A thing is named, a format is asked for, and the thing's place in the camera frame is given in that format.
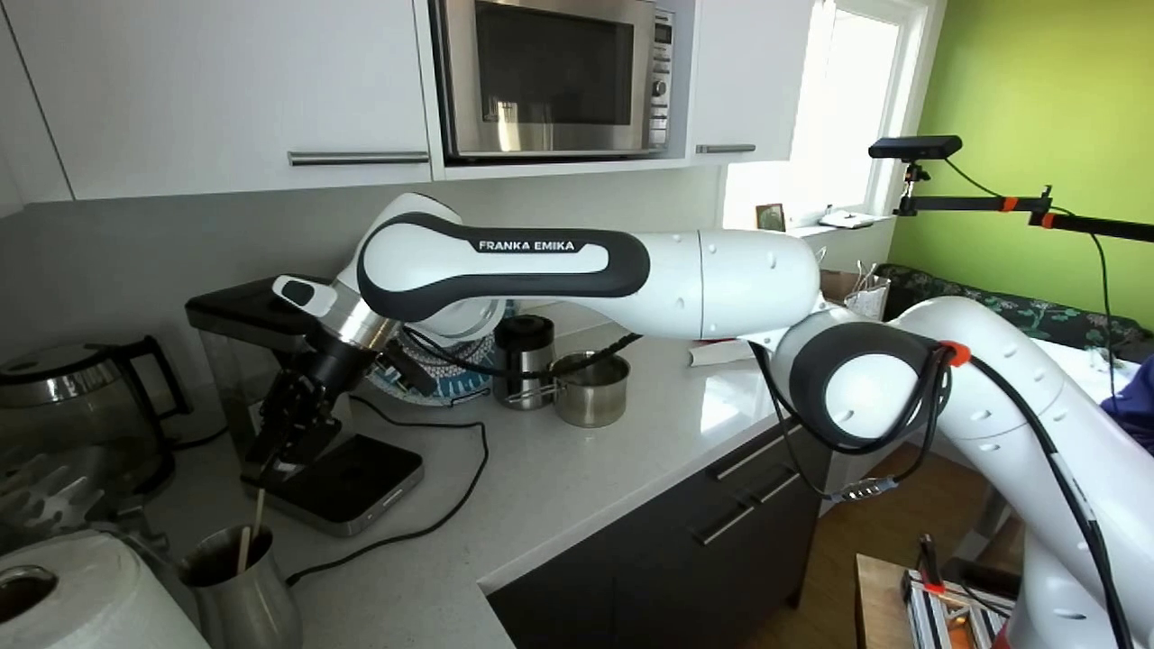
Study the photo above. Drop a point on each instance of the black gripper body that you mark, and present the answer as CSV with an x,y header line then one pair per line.
x,y
319,398

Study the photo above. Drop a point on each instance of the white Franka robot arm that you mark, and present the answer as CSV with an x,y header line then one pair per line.
x,y
724,283

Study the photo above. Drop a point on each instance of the black silver coffee maker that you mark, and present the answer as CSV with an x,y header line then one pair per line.
x,y
349,480

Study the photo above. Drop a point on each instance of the metal cup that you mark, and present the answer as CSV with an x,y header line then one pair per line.
x,y
254,609

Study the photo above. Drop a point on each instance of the white cup with utensils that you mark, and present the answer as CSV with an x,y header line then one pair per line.
x,y
866,302

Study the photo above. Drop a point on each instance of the blue patterned plate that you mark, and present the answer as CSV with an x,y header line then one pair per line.
x,y
457,388

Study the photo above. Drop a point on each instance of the white paper towel roll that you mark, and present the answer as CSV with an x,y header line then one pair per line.
x,y
108,600

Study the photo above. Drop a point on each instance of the black steel thermos mug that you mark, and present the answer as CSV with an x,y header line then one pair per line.
x,y
525,364

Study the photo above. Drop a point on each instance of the small steel saucepan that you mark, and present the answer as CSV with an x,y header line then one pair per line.
x,y
593,398

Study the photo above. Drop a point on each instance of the large white upper cabinet door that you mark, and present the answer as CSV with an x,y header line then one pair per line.
x,y
219,75

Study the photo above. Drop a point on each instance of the narrow white upper cabinet door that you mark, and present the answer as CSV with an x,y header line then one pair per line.
x,y
23,147

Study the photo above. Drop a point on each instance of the stainless steel microwave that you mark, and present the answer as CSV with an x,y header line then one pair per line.
x,y
552,75

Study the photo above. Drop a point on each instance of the dark cabinet drawer front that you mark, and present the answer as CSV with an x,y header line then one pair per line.
x,y
724,579

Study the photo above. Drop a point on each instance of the white upper cabinet beside microwave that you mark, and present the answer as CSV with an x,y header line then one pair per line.
x,y
753,75

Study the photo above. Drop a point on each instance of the white dish on sill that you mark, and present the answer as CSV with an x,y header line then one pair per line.
x,y
848,219

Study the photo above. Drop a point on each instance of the wooden crate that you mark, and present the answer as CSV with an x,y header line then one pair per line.
x,y
879,600

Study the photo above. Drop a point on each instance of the bright window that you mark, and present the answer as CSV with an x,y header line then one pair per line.
x,y
860,110

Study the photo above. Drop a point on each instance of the green patterned sofa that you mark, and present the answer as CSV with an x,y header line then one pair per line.
x,y
1023,320

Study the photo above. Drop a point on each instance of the blue fabric garment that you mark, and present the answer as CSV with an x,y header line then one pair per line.
x,y
1138,410

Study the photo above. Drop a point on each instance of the black stereo camera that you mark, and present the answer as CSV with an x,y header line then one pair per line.
x,y
915,147

